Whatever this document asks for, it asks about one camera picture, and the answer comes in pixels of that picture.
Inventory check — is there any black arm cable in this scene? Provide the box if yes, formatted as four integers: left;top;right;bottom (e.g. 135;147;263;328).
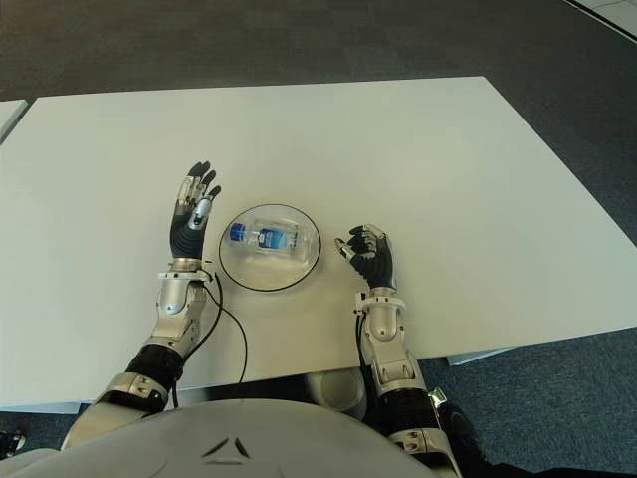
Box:
353;307;375;380
170;271;249;410

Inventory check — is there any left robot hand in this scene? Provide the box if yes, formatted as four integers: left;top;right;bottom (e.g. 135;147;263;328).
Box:
170;160;223;263

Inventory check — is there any white plate black rim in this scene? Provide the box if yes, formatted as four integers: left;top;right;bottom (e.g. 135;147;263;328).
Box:
219;202;322;293

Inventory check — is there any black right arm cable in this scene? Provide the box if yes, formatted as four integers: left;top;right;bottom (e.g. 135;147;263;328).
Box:
353;307;375;380

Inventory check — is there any silver robot torso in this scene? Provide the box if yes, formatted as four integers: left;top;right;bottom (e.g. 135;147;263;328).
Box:
0;370;452;478

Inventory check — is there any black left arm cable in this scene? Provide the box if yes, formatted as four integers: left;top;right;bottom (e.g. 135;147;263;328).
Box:
170;271;249;410

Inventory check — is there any clear water bottle blue cap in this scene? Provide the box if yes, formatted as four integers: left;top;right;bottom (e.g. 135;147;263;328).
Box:
229;216;306;261

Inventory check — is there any black equipment silver knob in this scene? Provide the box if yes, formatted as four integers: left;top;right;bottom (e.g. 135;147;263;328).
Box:
0;426;27;460

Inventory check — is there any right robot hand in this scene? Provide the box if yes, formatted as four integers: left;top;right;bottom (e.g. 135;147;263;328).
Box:
333;223;398;291

